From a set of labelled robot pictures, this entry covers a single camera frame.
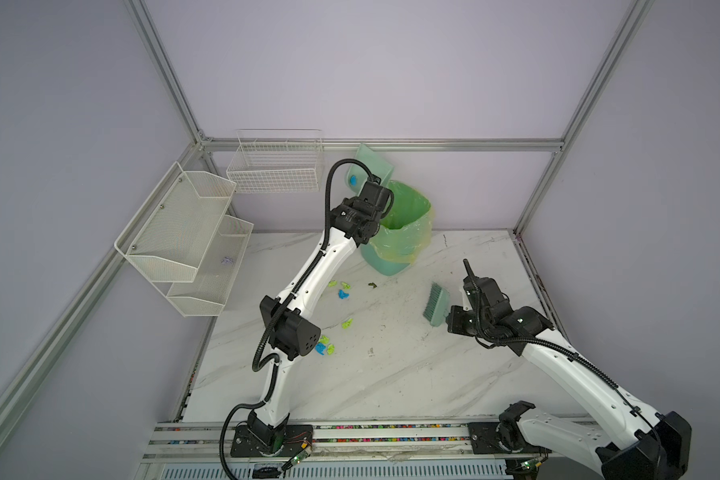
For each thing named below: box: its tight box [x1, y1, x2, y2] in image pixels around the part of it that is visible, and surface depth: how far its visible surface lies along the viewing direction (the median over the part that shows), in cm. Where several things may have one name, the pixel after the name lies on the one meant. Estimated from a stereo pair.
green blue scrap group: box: [315, 335, 335, 356], surface depth 90 cm
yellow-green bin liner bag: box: [370, 180, 434, 265], surface depth 93 cm
